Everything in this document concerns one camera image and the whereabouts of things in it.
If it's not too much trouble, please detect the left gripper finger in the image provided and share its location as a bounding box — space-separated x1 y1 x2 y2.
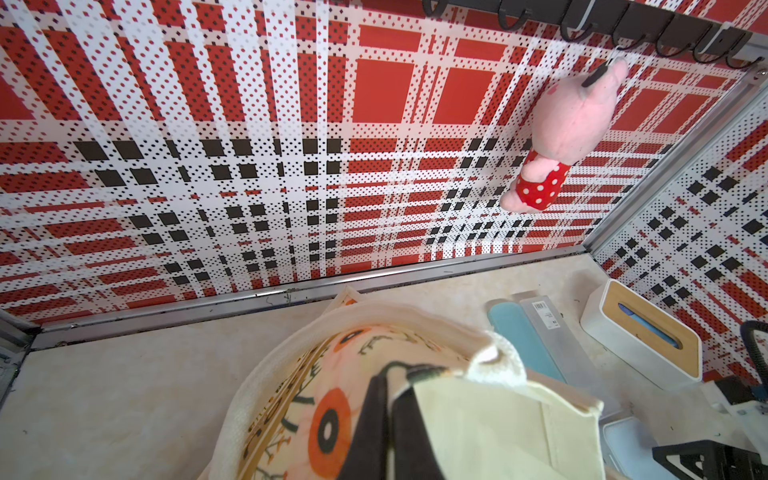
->
338 375 444 479

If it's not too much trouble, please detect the pink plush pig toy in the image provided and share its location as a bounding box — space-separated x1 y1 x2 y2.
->
500 58 629 214

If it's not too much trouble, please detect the cream floral canvas bag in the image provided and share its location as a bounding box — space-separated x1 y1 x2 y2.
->
202 298 607 479

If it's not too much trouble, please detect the black wall hook rail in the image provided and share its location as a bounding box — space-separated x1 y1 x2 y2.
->
420 0 767 71

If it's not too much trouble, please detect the light blue pencil case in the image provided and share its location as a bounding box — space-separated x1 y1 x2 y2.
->
601 416 675 480

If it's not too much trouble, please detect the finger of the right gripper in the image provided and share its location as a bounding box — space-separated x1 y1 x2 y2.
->
651 440 767 480

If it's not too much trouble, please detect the transparent grey pencil case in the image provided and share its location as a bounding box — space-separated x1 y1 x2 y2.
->
519 296 622 419

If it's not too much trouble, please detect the white tissue box wooden lid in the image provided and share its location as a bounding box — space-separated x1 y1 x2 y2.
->
580 279 703 391

